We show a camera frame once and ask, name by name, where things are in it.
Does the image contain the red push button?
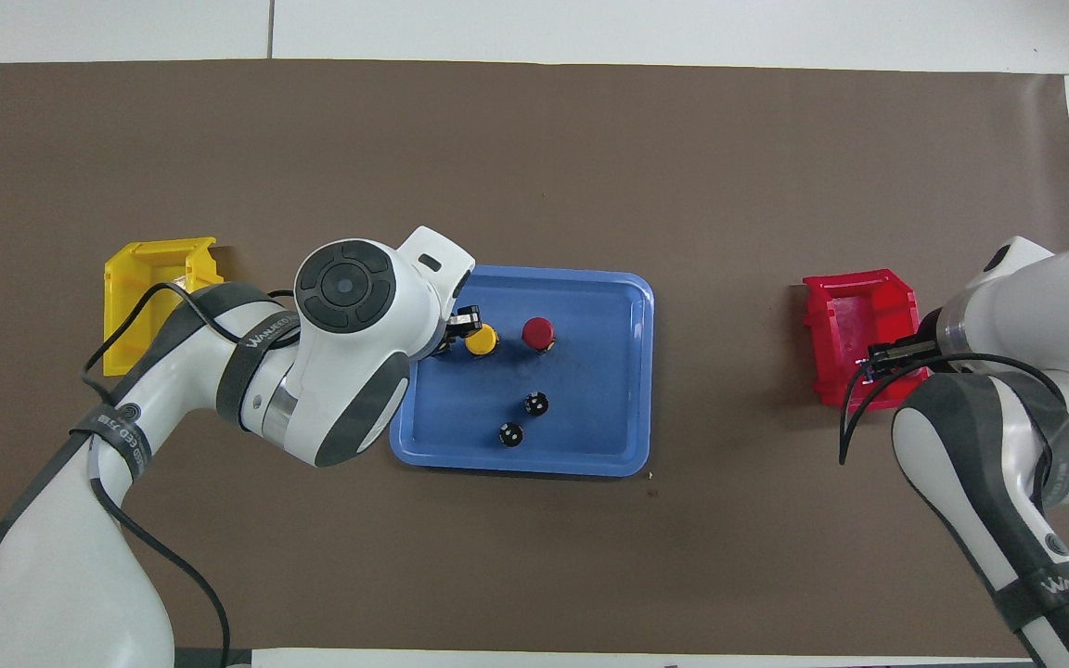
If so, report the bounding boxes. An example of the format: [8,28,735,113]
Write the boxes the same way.
[521,316,558,355]

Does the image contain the red plastic storage bin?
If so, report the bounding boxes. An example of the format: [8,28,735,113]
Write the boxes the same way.
[802,269,927,411]

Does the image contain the blue plastic tray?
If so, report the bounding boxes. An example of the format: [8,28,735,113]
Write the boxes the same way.
[389,264,655,479]

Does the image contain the brown paper table mat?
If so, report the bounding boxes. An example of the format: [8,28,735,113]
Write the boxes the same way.
[0,60,1069,660]

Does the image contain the yellow plastic storage bin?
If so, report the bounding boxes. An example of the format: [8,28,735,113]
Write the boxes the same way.
[103,237,225,378]

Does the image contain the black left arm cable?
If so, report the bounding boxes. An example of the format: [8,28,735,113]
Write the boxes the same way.
[80,281,299,668]

